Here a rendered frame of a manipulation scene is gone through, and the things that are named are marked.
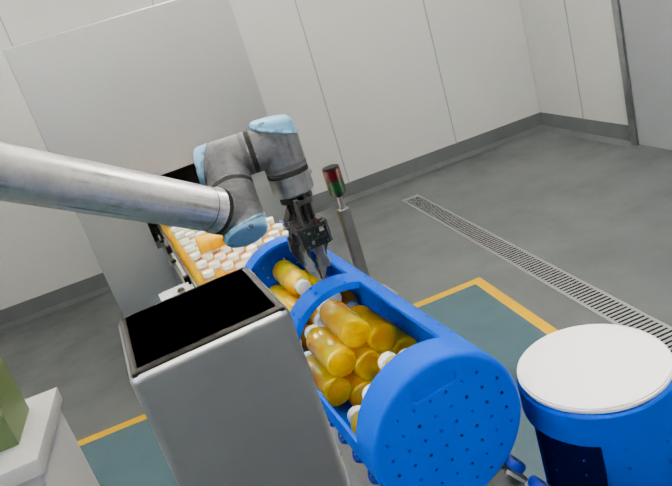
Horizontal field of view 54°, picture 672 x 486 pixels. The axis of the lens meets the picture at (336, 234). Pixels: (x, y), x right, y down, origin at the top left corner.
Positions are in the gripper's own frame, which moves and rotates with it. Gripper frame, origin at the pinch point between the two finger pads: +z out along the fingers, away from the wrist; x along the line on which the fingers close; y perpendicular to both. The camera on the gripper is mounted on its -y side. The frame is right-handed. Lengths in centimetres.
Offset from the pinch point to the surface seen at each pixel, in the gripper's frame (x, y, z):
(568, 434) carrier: 21, 52, 26
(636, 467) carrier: 28, 59, 33
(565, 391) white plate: 24, 49, 20
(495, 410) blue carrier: 9, 50, 15
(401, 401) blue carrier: -7, 50, 4
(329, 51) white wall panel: 184, -432, -12
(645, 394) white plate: 33, 59, 20
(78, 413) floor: -102, -248, 124
